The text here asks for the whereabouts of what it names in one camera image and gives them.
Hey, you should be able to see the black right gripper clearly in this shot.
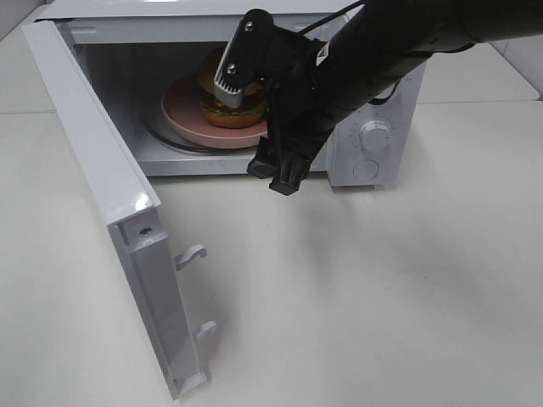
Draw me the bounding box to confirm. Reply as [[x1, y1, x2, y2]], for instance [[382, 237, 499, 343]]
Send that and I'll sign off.
[[214, 8, 333, 195]]

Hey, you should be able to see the pink plate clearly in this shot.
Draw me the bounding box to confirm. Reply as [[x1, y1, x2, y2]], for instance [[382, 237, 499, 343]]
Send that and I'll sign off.
[[161, 74, 267, 149]]

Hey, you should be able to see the burger with lettuce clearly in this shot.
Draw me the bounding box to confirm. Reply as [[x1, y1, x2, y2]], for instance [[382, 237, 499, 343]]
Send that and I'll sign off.
[[197, 46, 266, 129]]

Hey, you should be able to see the glass microwave turntable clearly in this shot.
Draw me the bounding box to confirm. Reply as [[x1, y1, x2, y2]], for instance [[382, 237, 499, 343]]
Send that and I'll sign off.
[[140, 109, 214, 154]]

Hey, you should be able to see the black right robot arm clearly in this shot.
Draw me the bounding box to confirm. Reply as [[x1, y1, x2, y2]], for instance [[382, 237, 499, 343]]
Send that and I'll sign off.
[[214, 1, 542, 196]]

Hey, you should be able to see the white timer knob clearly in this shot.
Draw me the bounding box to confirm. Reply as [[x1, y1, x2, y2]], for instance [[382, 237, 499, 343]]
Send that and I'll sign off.
[[360, 120, 392, 151]]

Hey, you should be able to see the round white door button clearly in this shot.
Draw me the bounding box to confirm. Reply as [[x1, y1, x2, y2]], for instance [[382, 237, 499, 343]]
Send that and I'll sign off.
[[353, 159, 379, 181]]

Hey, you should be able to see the white microwave door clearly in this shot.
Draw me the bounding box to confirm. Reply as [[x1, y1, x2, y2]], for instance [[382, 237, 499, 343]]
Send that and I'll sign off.
[[23, 20, 207, 399]]

